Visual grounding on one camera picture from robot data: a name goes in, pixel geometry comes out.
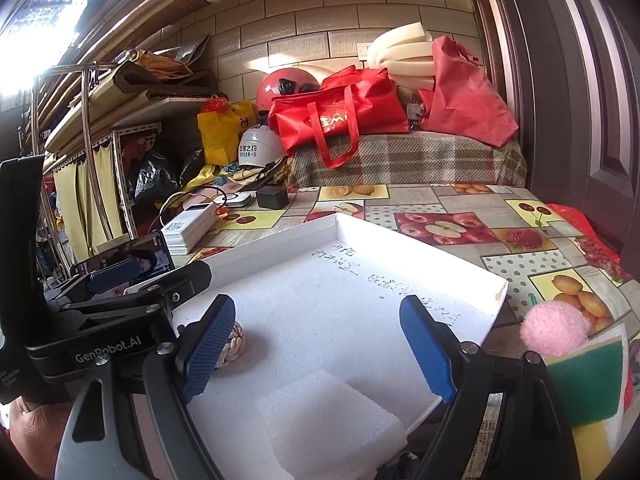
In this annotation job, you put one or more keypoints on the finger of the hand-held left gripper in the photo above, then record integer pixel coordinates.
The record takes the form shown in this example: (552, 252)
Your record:
(116, 272)

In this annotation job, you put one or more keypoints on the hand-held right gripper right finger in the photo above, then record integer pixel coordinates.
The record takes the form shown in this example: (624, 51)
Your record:
(425, 355)

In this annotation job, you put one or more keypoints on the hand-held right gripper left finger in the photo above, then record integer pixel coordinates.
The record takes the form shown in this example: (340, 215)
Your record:
(205, 355)

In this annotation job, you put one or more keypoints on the white foam block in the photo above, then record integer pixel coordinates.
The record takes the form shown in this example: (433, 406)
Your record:
(325, 425)

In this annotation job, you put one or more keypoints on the white shallow cardboard box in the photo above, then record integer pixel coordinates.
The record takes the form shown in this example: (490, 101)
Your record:
(325, 280)

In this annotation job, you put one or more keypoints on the yellow green sponge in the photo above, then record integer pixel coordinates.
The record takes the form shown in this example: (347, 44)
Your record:
(585, 385)

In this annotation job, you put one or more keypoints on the person's left hand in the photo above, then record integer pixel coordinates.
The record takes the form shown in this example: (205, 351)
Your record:
(32, 435)

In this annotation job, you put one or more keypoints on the black smartphone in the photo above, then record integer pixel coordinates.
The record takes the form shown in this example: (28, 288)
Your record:
(145, 255)

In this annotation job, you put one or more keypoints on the yellow curtain cloth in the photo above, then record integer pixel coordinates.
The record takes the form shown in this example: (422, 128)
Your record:
(75, 200)

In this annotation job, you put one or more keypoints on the white power bank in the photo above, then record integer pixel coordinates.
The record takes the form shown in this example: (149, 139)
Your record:
(192, 225)

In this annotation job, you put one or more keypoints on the black plastic bag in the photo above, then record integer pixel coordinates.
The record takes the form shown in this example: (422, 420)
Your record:
(155, 175)

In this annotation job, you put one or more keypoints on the metal shelf rack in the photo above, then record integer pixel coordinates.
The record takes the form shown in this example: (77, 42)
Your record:
(90, 150)

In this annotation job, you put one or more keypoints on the pink plush ball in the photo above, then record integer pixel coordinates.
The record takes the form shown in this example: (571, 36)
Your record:
(555, 330)

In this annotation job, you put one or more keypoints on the small white charger box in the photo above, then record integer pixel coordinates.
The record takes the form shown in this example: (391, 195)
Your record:
(235, 200)

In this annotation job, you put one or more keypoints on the fruit print tablecloth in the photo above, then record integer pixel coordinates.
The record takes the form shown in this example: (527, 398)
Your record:
(425, 210)

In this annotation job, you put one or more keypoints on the small black box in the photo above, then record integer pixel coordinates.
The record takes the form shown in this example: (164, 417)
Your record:
(272, 198)

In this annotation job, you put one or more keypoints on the yellow plastic bag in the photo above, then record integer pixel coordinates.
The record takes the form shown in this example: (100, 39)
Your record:
(220, 132)

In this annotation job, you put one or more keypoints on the white helmet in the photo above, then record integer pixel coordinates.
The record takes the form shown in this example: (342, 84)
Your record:
(257, 145)

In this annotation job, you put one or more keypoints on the plaid blanket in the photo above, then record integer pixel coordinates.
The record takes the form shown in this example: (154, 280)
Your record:
(410, 160)

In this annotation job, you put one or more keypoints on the red plastic bag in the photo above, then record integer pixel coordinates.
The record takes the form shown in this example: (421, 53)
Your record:
(580, 225)

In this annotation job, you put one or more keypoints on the folded cardboard sheets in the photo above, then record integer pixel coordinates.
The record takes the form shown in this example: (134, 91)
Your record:
(160, 67)

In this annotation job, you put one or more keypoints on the red helmet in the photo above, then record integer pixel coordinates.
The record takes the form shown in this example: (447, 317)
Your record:
(272, 87)

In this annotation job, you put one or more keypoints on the red nonwoven bag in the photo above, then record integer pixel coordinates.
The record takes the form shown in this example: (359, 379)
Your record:
(465, 100)

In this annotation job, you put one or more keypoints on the red tote bag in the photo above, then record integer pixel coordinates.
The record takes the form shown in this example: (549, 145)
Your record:
(350, 105)

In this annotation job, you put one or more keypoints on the cream foam rolls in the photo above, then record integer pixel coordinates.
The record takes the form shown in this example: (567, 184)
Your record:
(400, 52)

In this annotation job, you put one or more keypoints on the brown door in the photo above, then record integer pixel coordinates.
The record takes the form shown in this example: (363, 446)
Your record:
(575, 85)

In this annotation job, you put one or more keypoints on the wall socket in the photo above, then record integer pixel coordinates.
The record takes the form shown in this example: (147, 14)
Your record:
(362, 50)

